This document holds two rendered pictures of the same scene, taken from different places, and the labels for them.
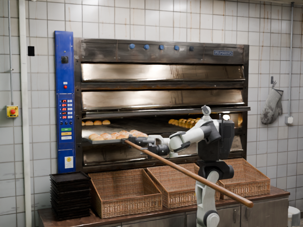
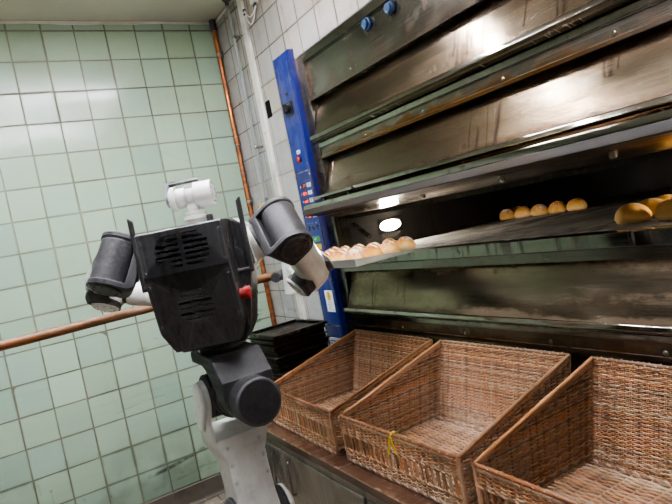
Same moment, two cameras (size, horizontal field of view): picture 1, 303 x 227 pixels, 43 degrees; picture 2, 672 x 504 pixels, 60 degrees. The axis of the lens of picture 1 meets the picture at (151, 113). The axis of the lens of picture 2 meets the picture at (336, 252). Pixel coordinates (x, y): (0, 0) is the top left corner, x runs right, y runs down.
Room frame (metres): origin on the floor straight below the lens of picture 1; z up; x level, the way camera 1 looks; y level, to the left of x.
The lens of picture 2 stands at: (3.18, -1.98, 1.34)
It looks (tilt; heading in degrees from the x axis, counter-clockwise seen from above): 3 degrees down; 84
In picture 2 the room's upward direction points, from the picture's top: 11 degrees counter-clockwise
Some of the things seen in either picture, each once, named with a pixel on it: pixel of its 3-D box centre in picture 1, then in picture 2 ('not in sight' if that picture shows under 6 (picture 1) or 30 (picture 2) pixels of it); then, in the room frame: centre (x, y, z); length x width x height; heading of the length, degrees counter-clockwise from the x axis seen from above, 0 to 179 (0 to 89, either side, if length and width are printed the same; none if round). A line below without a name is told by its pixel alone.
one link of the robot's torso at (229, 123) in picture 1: (213, 137); (203, 278); (3.01, -0.50, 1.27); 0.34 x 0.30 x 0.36; 174
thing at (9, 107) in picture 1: (12, 111); not in sight; (3.21, 1.17, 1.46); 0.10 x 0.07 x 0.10; 114
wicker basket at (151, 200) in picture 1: (123, 191); (348, 382); (3.38, 0.25, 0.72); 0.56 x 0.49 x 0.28; 113
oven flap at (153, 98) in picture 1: (169, 97); (465, 132); (3.86, -0.18, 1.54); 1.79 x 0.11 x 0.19; 114
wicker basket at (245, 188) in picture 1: (233, 177); (643, 462); (3.86, -0.85, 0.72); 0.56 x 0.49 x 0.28; 113
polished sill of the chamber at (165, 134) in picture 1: (168, 134); (491, 248); (3.88, -0.17, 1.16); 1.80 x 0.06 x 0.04; 114
